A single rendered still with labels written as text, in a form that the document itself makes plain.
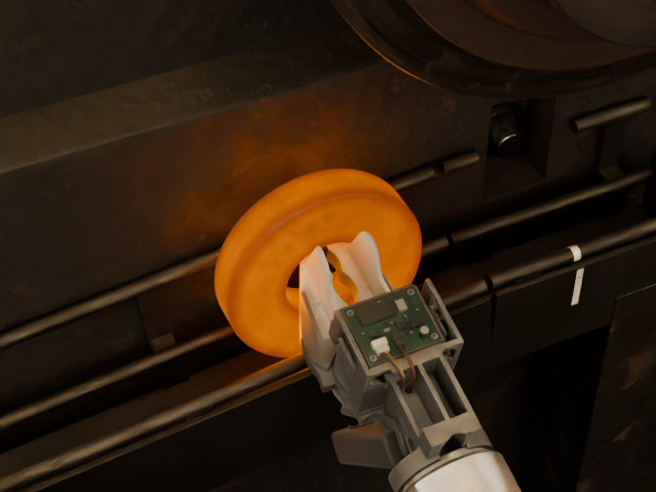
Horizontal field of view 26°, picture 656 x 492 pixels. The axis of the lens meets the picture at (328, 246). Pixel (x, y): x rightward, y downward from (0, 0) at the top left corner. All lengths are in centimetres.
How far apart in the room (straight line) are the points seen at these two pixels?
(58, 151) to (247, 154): 14
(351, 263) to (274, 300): 6
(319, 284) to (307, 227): 4
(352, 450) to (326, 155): 22
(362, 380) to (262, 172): 20
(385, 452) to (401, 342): 8
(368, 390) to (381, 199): 15
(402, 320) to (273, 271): 12
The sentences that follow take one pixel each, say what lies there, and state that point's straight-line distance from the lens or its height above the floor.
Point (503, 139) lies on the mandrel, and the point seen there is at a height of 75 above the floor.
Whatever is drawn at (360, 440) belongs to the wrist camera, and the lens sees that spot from 100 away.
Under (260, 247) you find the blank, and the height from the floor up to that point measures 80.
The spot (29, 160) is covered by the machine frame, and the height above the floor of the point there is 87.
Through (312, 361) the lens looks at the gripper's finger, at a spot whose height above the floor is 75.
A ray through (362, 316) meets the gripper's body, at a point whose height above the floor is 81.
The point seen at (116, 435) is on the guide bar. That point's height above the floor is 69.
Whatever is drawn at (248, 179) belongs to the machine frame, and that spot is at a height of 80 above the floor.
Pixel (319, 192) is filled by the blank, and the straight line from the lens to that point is 99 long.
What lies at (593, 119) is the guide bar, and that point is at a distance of 116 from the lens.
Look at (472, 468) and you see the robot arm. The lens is 91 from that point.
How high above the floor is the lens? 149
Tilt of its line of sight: 45 degrees down
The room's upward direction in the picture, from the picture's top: straight up
